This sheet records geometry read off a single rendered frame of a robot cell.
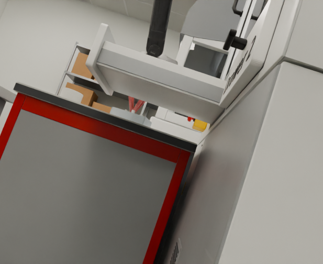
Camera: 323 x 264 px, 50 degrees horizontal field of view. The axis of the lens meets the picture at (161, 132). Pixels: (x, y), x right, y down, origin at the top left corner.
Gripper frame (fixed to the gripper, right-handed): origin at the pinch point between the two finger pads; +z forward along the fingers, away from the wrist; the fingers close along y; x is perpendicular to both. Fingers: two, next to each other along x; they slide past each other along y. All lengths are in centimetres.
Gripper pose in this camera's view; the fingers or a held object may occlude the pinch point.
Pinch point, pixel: (133, 110)
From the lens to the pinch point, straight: 118.7
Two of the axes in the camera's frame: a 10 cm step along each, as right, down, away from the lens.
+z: -3.0, 9.5, -0.8
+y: 1.8, 1.4, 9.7
